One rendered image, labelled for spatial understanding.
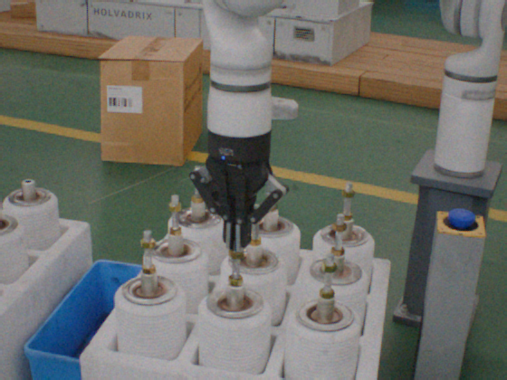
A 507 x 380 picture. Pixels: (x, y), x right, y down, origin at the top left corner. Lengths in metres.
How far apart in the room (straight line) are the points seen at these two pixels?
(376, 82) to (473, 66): 1.58
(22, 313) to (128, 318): 0.25
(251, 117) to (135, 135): 1.28
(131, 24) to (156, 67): 1.28
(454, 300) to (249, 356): 0.33
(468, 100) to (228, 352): 0.59
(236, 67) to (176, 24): 2.37
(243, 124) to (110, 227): 0.96
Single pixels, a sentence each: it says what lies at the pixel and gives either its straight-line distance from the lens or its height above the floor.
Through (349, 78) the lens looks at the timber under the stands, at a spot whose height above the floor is 0.06.
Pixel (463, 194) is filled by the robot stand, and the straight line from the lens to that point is 1.32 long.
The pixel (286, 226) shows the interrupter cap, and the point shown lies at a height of 0.25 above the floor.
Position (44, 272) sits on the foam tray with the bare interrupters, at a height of 0.17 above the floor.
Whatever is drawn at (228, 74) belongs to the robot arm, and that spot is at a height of 0.56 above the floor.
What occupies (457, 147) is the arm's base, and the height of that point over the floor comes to 0.35.
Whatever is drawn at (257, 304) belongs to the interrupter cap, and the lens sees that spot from 0.99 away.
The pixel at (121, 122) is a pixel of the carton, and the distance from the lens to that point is 2.12.
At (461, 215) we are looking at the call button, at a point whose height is 0.33.
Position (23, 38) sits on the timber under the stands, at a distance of 3.60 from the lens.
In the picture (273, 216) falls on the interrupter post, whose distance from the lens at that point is 1.18.
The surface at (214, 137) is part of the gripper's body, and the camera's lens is 0.87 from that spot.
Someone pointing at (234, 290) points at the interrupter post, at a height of 0.28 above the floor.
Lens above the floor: 0.78
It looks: 23 degrees down
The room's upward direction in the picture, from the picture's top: 2 degrees clockwise
